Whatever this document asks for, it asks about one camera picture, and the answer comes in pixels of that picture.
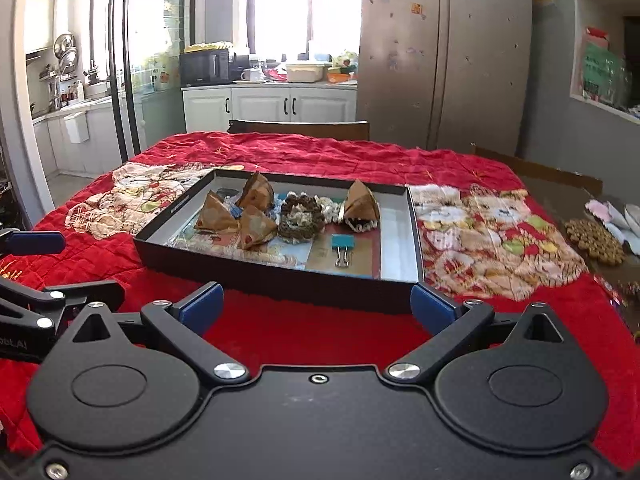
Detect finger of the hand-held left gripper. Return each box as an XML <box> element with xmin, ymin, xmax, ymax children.
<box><xmin>0</xmin><ymin>229</ymin><xmax>67</xmax><ymax>256</ymax></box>
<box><xmin>0</xmin><ymin>278</ymin><xmax>126</xmax><ymax>328</ymax></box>

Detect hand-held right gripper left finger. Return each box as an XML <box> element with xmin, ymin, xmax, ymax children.
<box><xmin>67</xmin><ymin>282</ymin><xmax>251</xmax><ymax>386</ymax></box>

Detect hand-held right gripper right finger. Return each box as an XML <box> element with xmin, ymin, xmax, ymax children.
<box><xmin>385</xmin><ymin>282</ymin><xmax>572</xmax><ymax>386</ymax></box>

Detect black shallow cardboard box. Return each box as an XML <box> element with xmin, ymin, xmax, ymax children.
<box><xmin>133</xmin><ymin>168</ymin><xmax>424</xmax><ymax>316</ymax></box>

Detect brown triangular paper packet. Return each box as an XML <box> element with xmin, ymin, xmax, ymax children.
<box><xmin>339</xmin><ymin>179</ymin><xmax>381</xmax><ymax>225</ymax></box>
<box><xmin>238</xmin><ymin>204</ymin><xmax>279</xmax><ymax>251</ymax></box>
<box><xmin>194</xmin><ymin>192</ymin><xmax>239</xmax><ymax>234</ymax></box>
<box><xmin>237</xmin><ymin>172</ymin><xmax>275</xmax><ymax>211</ymax></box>

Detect black white-edged crochet scrunchie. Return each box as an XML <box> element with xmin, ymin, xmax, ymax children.
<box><xmin>342</xmin><ymin>215</ymin><xmax>377</xmax><ymax>234</ymax></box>

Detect teal binder clip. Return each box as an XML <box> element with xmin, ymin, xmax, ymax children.
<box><xmin>330</xmin><ymin>233</ymin><xmax>357</xmax><ymax>267</ymax></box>

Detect brown crochet scrunchie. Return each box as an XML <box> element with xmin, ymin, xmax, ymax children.
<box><xmin>277</xmin><ymin>194</ymin><xmax>326</xmax><ymax>244</ymax></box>

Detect cream crochet scrunchie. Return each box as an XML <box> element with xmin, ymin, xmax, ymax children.
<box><xmin>320</xmin><ymin>197</ymin><xmax>347</xmax><ymax>224</ymax></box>

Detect red printed blanket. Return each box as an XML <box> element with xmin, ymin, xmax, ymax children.
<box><xmin>0</xmin><ymin>131</ymin><xmax>640</xmax><ymax>462</ymax></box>

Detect white hanging bin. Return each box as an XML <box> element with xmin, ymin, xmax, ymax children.
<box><xmin>62</xmin><ymin>112</ymin><xmax>91</xmax><ymax>144</ymax></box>

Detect brown wooden bead trivet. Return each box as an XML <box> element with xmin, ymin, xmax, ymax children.
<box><xmin>564</xmin><ymin>218</ymin><xmax>626</xmax><ymax>266</ymax></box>

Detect dark wooden chair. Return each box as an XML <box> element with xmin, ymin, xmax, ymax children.
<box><xmin>227</xmin><ymin>119</ymin><xmax>370</xmax><ymax>141</ymax></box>
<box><xmin>472</xmin><ymin>144</ymin><xmax>604</xmax><ymax>196</ymax></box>

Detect hanging metal pot lids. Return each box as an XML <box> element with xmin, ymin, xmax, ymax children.
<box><xmin>54</xmin><ymin>32</ymin><xmax>79</xmax><ymax>79</ymax></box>

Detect pink white cloth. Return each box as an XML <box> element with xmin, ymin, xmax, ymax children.
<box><xmin>584</xmin><ymin>199</ymin><xmax>627</xmax><ymax>227</ymax></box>

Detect white kitchen cabinet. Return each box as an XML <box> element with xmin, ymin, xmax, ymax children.
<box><xmin>180</xmin><ymin>82</ymin><xmax>359</xmax><ymax>136</ymax></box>

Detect black microwave oven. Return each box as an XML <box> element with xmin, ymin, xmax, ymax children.
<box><xmin>178</xmin><ymin>48</ymin><xmax>231</xmax><ymax>88</ymax></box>

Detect silver double-door refrigerator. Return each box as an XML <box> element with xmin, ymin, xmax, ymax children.
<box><xmin>355</xmin><ymin>0</ymin><xmax>532</xmax><ymax>154</ymax></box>

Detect beige plastic container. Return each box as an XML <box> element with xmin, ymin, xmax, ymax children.
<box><xmin>284</xmin><ymin>62</ymin><xmax>322</xmax><ymax>84</ymax></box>

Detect black sliding door frame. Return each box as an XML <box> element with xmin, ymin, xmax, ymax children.
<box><xmin>108</xmin><ymin>0</ymin><xmax>191</xmax><ymax>161</ymax></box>

